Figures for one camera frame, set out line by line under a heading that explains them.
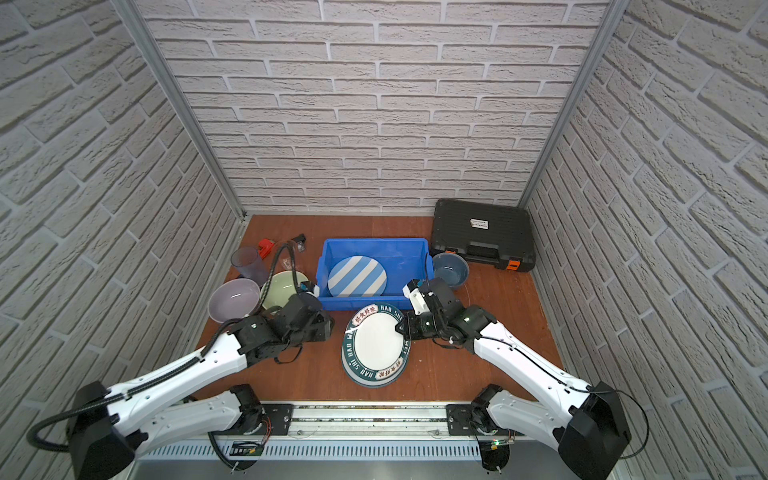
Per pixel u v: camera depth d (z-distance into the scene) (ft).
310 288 2.33
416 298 2.36
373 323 2.61
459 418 2.43
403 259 3.45
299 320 1.88
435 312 1.96
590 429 1.26
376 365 2.43
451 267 3.25
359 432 2.39
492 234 3.58
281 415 2.45
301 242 3.59
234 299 3.11
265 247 3.49
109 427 1.26
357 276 3.28
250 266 2.93
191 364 1.52
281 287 3.13
